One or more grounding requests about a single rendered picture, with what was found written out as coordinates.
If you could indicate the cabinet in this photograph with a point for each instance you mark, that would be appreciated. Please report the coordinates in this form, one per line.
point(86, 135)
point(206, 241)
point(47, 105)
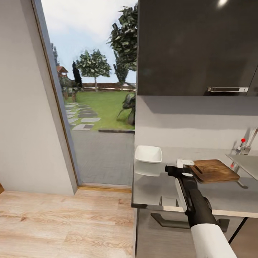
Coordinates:
point(198, 48)

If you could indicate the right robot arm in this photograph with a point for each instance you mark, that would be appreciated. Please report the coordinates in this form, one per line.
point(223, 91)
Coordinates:
point(208, 238)

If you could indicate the cutting board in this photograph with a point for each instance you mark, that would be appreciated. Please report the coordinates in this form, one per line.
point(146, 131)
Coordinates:
point(212, 170)

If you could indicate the dishwasher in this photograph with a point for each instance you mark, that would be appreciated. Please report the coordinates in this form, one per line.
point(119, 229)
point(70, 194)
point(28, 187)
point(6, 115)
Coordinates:
point(167, 234)

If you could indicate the drop in sink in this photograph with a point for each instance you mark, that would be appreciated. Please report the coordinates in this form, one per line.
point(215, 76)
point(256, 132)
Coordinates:
point(249, 163)

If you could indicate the bowl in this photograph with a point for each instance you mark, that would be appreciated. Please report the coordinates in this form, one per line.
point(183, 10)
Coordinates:
point(148, 154)

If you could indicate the fixed window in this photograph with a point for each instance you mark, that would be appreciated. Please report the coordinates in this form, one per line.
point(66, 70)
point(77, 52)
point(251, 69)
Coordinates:
point(90, 49)

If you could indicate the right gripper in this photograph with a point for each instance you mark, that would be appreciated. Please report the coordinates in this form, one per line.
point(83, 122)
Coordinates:
point(171, 170)

